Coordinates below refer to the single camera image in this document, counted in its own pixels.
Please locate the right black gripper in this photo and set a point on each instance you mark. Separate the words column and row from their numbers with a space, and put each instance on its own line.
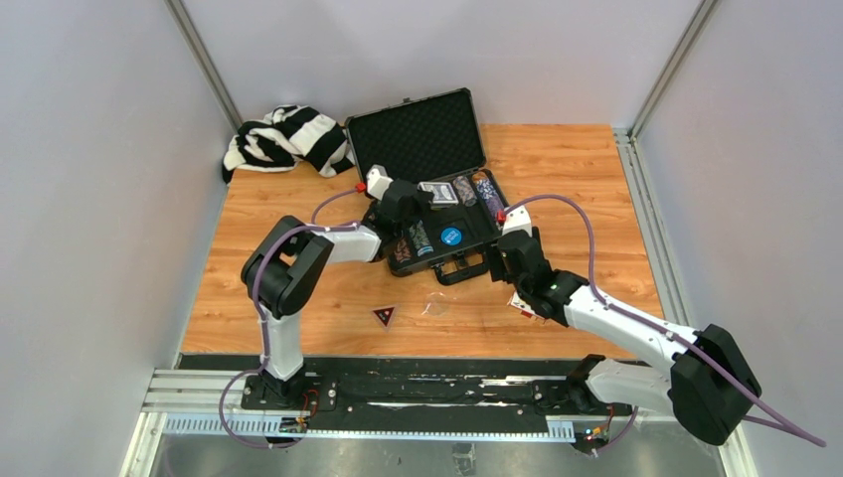
column 497, row 264

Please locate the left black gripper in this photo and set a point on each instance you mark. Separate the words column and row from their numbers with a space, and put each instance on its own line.
column 421, row 202

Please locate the blue playing card box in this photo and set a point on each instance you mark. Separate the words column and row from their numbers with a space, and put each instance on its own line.
column 443, row 194

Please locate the blue small blind button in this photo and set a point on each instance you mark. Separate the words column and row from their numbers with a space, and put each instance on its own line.
column 451, row 236

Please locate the black poker set case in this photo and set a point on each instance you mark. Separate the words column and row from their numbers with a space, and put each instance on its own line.
column 432, row 139

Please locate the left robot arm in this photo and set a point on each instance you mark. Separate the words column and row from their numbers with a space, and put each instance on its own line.
column 282, row 273

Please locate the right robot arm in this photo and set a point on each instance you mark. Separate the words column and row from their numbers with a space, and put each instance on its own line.
column 700, row 377

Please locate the red playing card box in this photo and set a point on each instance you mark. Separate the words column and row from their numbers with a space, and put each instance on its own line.
column 523, row 307

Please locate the green chip stack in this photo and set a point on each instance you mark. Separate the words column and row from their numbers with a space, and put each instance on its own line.
column 403, row 252

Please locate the blue purple chip stack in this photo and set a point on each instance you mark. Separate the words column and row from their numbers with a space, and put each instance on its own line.
column 487, row 191

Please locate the clear acrylic dealer button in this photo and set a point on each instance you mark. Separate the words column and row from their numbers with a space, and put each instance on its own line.
column 436, row 304

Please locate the triangular all in marker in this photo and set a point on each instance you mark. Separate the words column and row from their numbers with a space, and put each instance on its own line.
column 385, row 315

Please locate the black white striped cloth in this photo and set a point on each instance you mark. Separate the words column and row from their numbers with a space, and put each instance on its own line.
column 286, row 137

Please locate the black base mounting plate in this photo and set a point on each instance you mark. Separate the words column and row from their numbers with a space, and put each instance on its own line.
column 429, row 396

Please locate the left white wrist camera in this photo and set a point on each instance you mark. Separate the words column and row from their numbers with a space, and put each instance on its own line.
column 376, row 183

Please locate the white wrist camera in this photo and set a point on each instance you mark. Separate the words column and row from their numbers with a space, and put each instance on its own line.
column 376, row 183
column 513, row 220

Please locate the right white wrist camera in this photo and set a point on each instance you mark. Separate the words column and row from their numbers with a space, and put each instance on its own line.
column 513, row 220

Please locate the aluminium frame rail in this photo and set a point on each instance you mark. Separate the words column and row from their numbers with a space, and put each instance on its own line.
column 651, row 227

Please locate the left aluminium corner post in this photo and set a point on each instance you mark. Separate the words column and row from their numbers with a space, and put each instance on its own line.
column 182, row 18

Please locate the aluminium corner post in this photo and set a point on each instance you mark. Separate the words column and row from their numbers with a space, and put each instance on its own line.
column 182, row 18
column 686, row 42

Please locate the right aluminium corner post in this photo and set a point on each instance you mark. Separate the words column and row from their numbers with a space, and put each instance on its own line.
column 686, row 42

